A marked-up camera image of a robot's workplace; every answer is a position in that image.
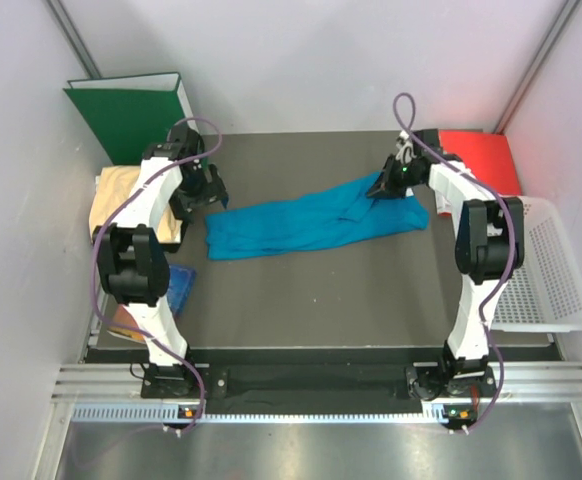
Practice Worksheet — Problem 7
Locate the colourful book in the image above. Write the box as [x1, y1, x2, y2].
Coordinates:
[106, 263, 198, 346]

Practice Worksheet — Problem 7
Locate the blue t shirt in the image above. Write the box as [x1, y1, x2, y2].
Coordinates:
[205, 173, 429, 261]

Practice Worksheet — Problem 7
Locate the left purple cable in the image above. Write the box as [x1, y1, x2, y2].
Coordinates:
[90, 116, 223, 436]

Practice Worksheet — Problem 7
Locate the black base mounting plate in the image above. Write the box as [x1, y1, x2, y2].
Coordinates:
[140, 362, 502, 401]

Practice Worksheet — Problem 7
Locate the red folder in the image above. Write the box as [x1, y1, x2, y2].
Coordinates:
[439, 130, 522, 196]

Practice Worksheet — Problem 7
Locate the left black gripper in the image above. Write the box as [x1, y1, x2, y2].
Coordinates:
[169, 163, 227, 223]

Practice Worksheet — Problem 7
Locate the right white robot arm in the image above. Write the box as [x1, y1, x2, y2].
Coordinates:
[367, 130, 525, 401]

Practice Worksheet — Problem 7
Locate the aluminium rail frame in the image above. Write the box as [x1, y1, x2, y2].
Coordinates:
[52, 361, 582, 403]

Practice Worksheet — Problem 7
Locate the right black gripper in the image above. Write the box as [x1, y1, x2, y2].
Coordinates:
[365, 154, 423, 201]

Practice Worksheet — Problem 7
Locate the folded cream t shirt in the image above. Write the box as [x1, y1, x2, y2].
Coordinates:
[89, 166, 183, 246]

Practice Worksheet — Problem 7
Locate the white slotted cable duct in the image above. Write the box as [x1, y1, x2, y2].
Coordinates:
[70, 402, 477, 424]

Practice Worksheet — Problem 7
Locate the white plastic basket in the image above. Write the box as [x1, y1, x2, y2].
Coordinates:
[492, 196, 582, 333]

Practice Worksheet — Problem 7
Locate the purple cable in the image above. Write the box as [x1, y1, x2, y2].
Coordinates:
[392, 92, 518, 434]
[90, 116, 223, 436]

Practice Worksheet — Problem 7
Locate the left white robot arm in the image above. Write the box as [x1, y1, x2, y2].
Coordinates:
[91, 117, 229, 399]

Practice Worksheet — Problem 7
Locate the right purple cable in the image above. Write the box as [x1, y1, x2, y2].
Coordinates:
[392, 92, 518, 434]

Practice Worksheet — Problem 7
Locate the green ring binder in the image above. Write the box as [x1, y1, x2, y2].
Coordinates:
[64, 72, 193, 166]

